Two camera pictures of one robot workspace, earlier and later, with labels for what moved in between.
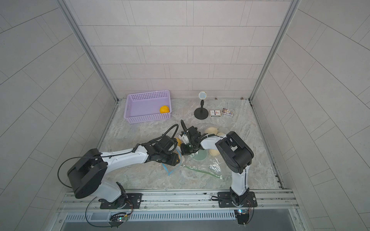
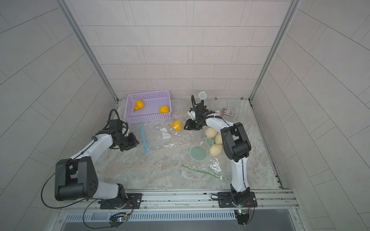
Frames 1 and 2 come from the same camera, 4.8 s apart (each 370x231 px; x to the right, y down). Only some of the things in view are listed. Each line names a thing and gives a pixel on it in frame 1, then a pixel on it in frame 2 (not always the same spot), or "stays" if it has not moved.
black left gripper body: x=169 y=158 → x=128 y=141
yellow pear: x=179 y=141 → x=138 y=104
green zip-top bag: x=208 y=162 stays
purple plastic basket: x=145 y=107 stays
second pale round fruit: x=211 y=130 stays
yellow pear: x=164 y=109 stays
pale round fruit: x=214 y=152 stays
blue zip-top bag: x=170 y=169 → x=160 y=135
